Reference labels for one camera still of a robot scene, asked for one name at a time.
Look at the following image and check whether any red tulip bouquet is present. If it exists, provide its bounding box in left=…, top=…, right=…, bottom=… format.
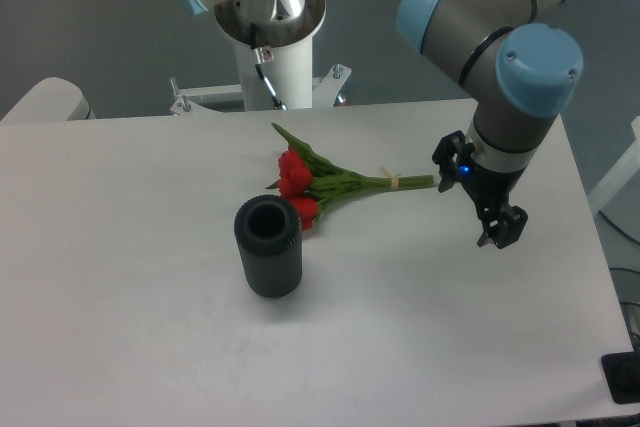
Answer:
left=267, top=123, right=437, bottom=231

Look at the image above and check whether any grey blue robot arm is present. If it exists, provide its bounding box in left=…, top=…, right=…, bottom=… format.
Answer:
left=179, top=0, right=583, bottom=248

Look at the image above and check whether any black box at table edge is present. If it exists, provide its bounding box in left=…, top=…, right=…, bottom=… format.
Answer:
left=601, top=351, right=639, bottom=405

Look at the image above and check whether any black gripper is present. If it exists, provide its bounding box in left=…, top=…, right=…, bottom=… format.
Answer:
left=432, top=130, right=528, bottom=249

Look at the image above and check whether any white furniture at right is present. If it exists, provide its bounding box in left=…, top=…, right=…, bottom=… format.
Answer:
left=587, top=117, right=639, bottom=217

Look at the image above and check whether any black ribbed vase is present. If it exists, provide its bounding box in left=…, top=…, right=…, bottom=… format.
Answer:
left=234, top=195, right=302, bottom=298

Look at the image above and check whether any black cable on pedestal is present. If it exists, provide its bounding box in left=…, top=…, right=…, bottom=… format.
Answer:
left=248, top=21, right=289, bottom=111

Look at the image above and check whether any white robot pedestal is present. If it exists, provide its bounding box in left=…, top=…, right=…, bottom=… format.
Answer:
left=170, top=0, right=352, bottom=115

